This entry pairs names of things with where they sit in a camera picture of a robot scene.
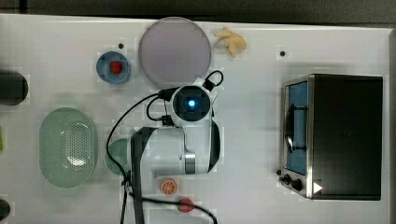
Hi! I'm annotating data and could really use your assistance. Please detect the red strawberry in bowl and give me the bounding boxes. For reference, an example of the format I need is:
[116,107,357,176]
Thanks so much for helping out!
[110,62,122,75]

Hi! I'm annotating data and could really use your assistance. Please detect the red strawberry toy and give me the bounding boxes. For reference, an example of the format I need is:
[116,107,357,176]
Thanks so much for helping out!
[177,197,194,213]

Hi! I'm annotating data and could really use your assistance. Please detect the silver toaster oven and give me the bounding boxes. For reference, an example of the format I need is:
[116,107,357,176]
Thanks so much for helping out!
[276,74,383,201]

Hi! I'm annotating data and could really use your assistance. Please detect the black frying pan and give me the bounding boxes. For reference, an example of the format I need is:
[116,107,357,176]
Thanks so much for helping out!
[0,74,29,105]

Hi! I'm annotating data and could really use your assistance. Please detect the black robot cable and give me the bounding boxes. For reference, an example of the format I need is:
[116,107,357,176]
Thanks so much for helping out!
[106,70,224,224]

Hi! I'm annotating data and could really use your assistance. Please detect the peeled banana toy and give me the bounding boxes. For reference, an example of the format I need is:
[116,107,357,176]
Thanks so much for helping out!
[214,27,248,58]

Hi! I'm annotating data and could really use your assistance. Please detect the green strainer basket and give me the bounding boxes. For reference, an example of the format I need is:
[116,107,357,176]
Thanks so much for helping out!
[39,107,98,189]

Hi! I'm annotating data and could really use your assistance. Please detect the blue bowl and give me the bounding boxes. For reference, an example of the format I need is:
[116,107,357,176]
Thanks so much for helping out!
[96,51,131,84]

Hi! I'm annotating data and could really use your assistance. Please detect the orange slice toy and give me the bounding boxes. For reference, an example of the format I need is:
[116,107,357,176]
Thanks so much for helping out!
[160,178,177,195]

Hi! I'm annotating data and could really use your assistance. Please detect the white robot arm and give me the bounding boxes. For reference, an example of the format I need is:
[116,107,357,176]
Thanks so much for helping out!
[127,78,220,224]

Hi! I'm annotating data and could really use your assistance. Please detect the grey round plate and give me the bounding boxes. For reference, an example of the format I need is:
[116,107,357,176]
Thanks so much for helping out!
[138,17,211,89]

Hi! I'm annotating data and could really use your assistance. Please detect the green cup with handle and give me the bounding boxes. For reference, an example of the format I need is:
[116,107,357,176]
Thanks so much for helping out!
[105,138,129,175]

